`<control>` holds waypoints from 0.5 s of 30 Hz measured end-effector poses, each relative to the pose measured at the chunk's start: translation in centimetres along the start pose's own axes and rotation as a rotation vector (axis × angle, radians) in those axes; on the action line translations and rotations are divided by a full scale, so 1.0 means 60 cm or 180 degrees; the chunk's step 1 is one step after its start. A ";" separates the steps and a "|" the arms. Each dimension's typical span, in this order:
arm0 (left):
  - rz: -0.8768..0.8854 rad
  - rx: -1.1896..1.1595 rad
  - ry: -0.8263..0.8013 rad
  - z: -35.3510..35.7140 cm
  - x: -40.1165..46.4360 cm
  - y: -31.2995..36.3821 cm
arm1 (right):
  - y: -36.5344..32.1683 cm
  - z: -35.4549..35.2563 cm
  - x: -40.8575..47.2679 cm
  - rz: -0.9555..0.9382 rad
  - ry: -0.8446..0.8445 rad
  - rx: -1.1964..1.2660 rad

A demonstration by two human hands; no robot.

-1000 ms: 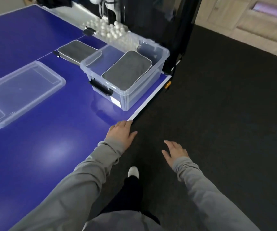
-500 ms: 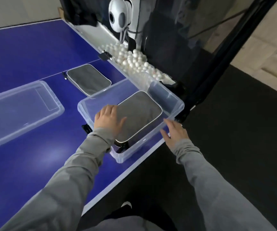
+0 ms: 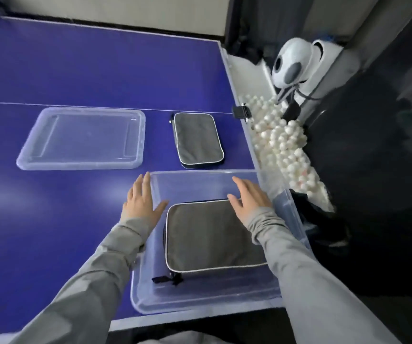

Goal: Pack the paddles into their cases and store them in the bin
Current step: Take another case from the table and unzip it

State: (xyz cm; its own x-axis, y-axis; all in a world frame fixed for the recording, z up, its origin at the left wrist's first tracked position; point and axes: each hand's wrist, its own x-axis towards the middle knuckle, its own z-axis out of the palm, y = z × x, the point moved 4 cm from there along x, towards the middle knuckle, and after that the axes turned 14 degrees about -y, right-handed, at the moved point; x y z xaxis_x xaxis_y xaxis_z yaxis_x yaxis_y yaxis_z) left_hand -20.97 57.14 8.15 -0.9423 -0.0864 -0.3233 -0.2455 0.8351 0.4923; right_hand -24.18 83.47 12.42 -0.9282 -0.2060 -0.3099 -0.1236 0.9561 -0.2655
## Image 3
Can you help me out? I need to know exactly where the person's right hand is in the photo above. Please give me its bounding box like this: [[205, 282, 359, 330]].
[[227, 176, 273, 226]]

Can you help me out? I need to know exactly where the black table edge clamp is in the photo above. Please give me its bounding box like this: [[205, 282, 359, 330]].
[[231, 103, 252, 121]]

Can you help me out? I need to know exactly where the white ball collection tray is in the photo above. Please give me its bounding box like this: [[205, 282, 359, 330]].
[[220, 46, 335, 212]]

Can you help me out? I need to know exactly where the grey zip jacket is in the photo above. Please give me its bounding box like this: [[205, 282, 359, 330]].
[[154, 330, 237, 344]]

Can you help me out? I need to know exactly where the white ball serving machine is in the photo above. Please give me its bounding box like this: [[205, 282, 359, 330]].
[[271, 37, 361, 118]]

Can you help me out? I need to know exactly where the person's right forearm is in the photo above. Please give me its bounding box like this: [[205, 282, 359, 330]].
[[245, 206, 402, 344]]

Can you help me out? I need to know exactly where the pile of white balls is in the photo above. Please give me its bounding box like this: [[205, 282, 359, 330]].
[[243, 95, 335, 212]]

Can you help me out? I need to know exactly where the person's left hand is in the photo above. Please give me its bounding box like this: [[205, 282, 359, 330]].
[[120, 172, 169, 230]]

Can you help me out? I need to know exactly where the person's left forearm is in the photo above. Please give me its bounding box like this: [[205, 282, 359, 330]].
[[9, 217, 155, 344]]

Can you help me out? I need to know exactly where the clear plastic box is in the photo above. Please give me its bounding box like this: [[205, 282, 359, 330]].
[[130, 170, 312, 315]]

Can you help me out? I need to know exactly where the clear plastic lid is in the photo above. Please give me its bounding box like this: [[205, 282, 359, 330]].
[[16, 106, 146, 172]]

